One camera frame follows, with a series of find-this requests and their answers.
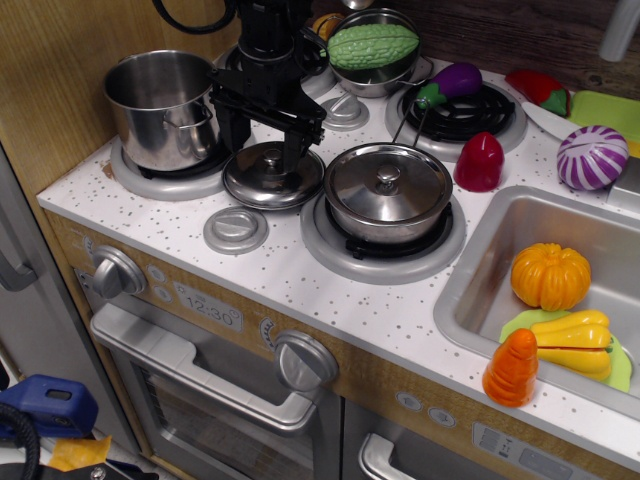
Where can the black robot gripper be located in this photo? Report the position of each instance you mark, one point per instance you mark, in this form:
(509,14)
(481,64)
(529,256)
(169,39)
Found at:
(271,95)

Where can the steel pot lid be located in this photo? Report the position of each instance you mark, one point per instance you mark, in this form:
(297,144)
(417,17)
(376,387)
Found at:
(256,178)

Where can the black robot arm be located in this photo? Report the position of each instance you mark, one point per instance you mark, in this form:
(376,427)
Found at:
(277,50)

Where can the tall steel stock pot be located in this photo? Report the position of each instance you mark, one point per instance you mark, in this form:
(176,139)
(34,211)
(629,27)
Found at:
(162,110)

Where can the steel lid on pan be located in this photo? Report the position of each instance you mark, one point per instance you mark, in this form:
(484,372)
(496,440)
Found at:
(388,187)

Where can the small steel pan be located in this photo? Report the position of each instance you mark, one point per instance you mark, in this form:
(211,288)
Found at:
(387,233)

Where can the back silver counter knob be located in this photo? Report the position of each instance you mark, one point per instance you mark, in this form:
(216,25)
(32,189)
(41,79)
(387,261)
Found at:
(345,113)

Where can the silver counter knob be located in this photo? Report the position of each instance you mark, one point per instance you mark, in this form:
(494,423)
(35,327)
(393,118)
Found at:
(345,113)
(235,230)

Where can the front silver counter knob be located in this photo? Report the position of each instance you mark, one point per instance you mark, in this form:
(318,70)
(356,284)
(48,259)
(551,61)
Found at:
(235,230)

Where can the front left stove burner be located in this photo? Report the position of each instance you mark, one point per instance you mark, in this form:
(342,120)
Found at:
(183,186)

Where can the yellow toy at back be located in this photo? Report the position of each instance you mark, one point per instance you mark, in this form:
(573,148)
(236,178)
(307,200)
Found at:
(325,25)

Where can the green toy bitter gourd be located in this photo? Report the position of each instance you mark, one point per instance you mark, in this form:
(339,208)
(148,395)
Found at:
(370,46)

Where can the steel bowl at back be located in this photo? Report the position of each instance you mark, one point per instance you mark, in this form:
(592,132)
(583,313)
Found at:
(379,82)

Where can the front right stove burner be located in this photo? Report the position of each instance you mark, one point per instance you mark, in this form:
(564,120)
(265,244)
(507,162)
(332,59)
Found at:
(331,248)

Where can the left oven dial knob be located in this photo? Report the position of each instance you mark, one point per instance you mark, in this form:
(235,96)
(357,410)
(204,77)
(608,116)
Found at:
(116,273)

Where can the oven dial knob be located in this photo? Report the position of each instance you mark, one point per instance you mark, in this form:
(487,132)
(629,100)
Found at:
(116,273)
(302,363)

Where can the purple toy eggplant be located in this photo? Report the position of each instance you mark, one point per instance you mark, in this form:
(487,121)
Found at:
(458,79)

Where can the red toy pepper half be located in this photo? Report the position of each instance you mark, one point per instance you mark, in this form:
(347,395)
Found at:
(480,164)

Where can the right oven dial knob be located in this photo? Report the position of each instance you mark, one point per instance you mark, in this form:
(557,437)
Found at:
(302,363)

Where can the back right stove burner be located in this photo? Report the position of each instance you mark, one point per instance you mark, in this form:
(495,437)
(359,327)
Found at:
(444,130)

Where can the silver toy sink basin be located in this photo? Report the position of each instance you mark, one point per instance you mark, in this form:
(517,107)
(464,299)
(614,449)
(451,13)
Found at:
(478,300)

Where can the red toy chili pepper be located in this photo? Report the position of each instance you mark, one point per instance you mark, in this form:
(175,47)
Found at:
(542,90)

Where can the white toy knife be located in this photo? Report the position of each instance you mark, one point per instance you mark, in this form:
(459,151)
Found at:
(555,125)

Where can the orange toy pumpkin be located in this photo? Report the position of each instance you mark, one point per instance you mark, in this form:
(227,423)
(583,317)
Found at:
(550,277)

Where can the green toy cutting board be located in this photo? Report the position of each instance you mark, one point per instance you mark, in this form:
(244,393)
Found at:
(594,108)

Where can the purple white toy onion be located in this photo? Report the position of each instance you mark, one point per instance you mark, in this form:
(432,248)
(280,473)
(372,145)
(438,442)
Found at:
(592,157)

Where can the blue device on floor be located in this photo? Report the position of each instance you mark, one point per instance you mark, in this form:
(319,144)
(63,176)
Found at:
(59,408)

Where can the orange toy carrot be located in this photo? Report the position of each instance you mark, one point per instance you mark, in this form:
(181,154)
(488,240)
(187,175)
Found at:
(510,376)

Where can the silver faucet pipe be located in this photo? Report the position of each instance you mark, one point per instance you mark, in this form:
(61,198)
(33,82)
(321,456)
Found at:
(620,30)

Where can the yellow paper scrap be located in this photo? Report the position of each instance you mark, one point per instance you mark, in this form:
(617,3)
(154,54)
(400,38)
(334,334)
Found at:
(72,454)

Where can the yellow toy banana bunch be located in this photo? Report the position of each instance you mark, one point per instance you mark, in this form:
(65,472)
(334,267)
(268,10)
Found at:
(577,341)

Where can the light green toy plate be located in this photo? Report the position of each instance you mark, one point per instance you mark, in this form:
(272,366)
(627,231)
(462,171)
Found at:
(620,377)

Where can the silver oven door handle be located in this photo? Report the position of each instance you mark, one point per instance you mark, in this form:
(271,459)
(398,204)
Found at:
(172,356)

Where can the grey fridge door handle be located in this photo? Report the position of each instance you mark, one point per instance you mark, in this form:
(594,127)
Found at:
(18,236)

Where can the right cabinet door handle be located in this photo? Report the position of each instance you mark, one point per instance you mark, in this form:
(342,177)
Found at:
(374,459)

